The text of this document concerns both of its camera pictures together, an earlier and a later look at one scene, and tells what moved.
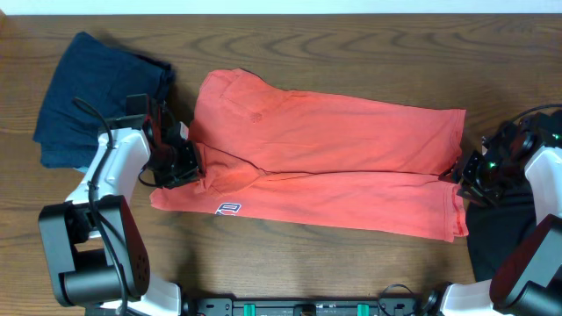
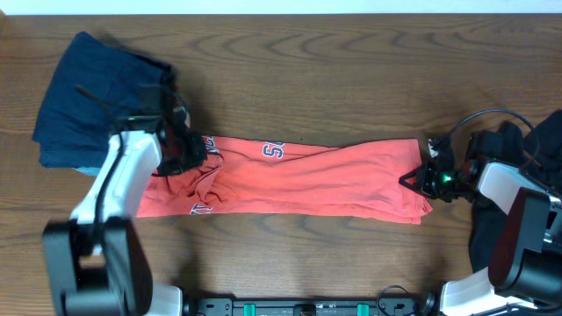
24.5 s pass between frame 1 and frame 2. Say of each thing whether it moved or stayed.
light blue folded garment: stayed
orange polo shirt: moved
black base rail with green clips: stayed
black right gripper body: moved
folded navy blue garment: stayed
